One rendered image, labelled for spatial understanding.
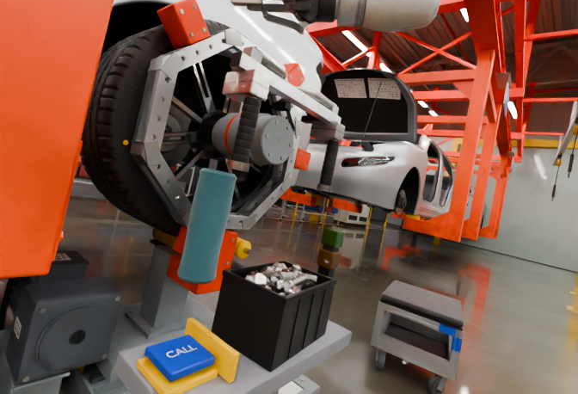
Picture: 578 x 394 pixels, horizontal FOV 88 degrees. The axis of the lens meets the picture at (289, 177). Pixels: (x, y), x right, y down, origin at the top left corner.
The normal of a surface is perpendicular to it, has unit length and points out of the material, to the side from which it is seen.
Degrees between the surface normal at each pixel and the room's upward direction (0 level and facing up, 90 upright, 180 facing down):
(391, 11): 139
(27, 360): 90
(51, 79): 90
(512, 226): 90
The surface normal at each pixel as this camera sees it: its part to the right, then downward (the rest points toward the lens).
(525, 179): -0.69, -0.17
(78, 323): 0.77, 0.14
